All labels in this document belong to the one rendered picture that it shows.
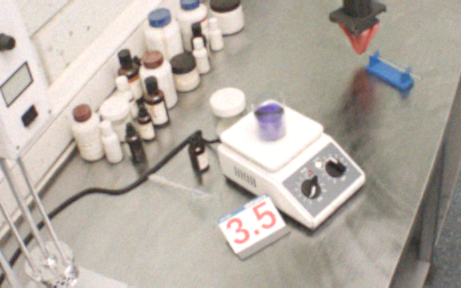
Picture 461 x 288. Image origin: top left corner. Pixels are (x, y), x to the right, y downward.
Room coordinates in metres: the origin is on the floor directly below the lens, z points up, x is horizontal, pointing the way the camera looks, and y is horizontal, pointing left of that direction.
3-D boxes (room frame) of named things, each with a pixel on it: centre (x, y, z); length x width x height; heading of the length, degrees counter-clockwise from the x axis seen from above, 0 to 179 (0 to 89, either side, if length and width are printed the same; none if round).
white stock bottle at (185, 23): (1.27, 0.13, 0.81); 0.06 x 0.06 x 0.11
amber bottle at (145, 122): (0.99, 0.22, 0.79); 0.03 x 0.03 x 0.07
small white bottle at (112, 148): (0.94, 0.28, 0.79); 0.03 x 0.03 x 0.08
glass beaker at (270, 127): (0.84, 0.00, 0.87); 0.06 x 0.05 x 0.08; 8
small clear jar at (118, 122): (1.01, 0.27, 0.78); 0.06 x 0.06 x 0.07
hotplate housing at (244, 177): (0.83, -0.02, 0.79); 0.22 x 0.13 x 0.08; 42
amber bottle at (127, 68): (1.11, 0.25, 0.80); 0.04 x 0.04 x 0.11
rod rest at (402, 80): (1.07, -0.24, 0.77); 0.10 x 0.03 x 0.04; 37
